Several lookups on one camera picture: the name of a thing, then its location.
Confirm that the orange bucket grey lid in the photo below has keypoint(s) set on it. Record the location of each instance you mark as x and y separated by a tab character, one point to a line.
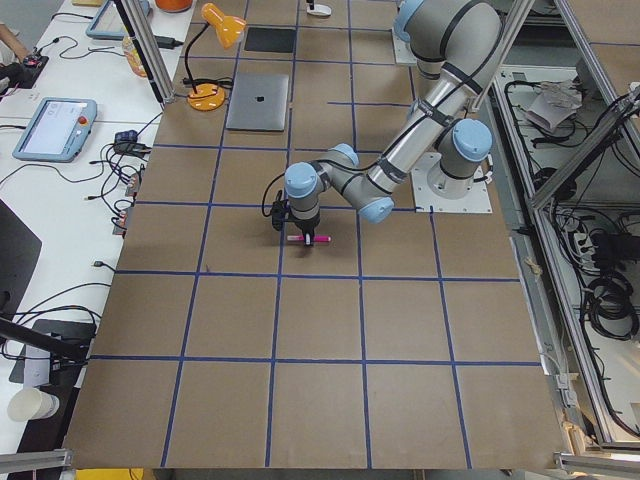
174	6

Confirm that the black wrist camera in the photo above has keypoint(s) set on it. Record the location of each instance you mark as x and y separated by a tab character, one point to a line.
279	214

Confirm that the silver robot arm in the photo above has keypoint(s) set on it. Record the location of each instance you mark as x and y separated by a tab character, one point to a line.
456	45

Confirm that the white computer mouse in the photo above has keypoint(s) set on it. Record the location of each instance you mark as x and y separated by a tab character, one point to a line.
318	10

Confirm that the white paper cup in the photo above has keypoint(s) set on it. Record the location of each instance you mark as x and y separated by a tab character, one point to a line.
32	404

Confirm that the orange desk lamp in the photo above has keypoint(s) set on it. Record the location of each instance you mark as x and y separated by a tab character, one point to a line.
207	75

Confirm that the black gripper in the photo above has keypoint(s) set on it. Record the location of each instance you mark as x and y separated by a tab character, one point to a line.
307	227

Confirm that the black power adapter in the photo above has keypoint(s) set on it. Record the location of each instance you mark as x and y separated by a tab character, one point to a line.
165	42

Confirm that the grey laptop notebook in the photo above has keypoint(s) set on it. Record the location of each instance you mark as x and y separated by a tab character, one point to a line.
258	102

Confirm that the blue teach pendant tablet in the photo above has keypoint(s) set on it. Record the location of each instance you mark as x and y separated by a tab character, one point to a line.
57	131

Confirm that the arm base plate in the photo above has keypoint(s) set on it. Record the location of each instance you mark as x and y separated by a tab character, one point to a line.
435	192
402	52

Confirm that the black mousepad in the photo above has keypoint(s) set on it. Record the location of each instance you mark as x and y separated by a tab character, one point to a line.
272	40

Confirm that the orange juice bottle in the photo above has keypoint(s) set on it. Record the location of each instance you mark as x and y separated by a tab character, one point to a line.
132	57

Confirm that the pink highlighter pen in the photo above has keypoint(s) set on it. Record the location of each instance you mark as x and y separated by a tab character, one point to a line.
308	240

